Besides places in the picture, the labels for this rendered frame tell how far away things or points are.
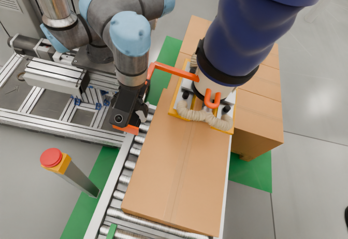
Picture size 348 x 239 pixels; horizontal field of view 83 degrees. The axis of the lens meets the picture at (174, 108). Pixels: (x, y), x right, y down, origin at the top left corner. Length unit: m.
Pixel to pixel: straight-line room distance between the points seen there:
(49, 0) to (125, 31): 0.48
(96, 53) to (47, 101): 1.07
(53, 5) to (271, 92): 1.71
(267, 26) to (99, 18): 0.40
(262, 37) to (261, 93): 1.33
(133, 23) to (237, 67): 0.37
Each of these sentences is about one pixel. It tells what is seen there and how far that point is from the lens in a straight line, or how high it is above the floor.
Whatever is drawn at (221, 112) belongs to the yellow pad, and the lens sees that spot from 0.88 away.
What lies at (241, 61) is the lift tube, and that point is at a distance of 0.65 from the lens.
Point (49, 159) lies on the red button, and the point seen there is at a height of 1.04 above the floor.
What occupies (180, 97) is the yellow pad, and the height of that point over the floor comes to 1.11.
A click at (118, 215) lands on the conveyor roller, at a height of 0.55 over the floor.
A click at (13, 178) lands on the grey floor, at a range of 2.05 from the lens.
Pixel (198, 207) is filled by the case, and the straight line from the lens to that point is 0.90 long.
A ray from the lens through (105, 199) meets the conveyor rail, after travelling 1.22.
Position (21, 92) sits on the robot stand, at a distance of 2.11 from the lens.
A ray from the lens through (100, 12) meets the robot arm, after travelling 0.46.
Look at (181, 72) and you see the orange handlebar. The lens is 0.79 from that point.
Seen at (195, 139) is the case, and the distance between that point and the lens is 0.96.
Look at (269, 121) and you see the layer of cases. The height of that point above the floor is 0.54.
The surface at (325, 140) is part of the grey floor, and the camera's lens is 2.94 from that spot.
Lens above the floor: 1.80
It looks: 58 degrees down
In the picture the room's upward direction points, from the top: 21 degrees clockwise
